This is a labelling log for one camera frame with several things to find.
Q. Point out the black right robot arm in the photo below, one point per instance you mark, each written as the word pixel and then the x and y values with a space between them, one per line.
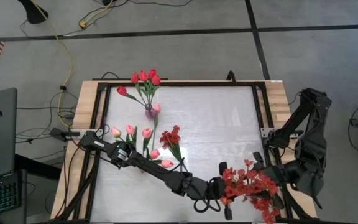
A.
pixel 309 149

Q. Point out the laptop computer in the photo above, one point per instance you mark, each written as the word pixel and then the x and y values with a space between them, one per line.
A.
pixel 2 140

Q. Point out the red small-blossom flower bunch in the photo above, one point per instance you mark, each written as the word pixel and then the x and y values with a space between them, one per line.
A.
pixel 170 138
pixel 266 211
pixel 235 183

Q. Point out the purple glass vase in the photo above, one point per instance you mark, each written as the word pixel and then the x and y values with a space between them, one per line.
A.
pixel 150 114

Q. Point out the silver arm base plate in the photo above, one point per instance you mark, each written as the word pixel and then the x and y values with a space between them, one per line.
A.
pixel 265 131

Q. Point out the dark floor power box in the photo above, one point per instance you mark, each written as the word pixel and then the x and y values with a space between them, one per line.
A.
pixel 62 133

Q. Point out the pink tulip stems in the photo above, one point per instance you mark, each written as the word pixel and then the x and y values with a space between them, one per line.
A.
pixel 204 84

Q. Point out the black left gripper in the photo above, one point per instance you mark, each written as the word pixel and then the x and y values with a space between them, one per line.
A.
pixel 208 189

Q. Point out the black stand foot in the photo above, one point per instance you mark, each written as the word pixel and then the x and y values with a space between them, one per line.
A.
pixel 34 14

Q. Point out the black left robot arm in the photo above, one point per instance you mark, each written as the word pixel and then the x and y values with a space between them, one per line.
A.
pixel 154 169

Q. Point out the black frame clip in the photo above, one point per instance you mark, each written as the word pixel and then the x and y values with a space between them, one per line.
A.
pixel 231 77

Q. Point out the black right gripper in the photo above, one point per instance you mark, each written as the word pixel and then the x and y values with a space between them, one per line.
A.
pixel 273 174

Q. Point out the black desk base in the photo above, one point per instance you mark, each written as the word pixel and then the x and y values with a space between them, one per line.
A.
pixel 36 168

